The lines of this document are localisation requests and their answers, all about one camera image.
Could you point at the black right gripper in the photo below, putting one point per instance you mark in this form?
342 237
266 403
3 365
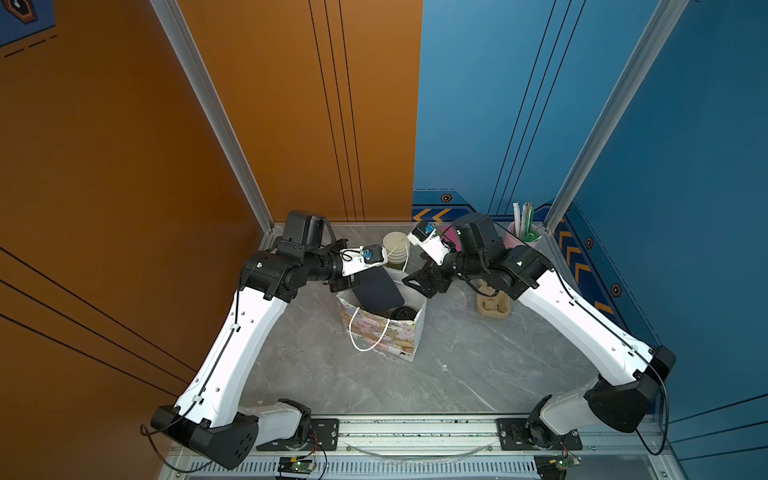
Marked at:
432 270

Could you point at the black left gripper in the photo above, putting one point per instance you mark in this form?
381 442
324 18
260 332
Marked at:
341 285

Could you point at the dark grey napkin stack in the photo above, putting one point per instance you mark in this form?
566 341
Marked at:
376 291

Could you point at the patterned paper gift bag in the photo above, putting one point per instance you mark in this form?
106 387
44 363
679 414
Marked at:
376 331

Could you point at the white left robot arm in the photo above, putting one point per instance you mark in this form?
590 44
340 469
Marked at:
207 418

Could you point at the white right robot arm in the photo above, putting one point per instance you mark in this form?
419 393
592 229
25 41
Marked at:
631 374

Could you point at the pink napkin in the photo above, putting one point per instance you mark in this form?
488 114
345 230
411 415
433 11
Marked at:
449 235

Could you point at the stack of paper cups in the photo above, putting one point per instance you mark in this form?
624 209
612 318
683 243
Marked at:
397 247

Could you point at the beige pulp cup carrier stack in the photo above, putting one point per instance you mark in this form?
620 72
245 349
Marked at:
493 305

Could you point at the pink metal bucket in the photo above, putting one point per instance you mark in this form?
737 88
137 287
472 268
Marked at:
510 239

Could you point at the green circuit board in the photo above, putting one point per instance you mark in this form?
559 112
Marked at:
295 468

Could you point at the small circuit board right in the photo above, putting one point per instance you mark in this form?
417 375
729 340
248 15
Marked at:
555 468

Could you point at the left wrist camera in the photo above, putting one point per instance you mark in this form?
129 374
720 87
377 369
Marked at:
356 260

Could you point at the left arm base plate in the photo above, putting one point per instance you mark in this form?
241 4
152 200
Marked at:
323 433

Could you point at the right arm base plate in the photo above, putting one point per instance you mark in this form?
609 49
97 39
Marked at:
518 434

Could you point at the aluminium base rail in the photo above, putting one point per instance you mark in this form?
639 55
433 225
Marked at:
444 446

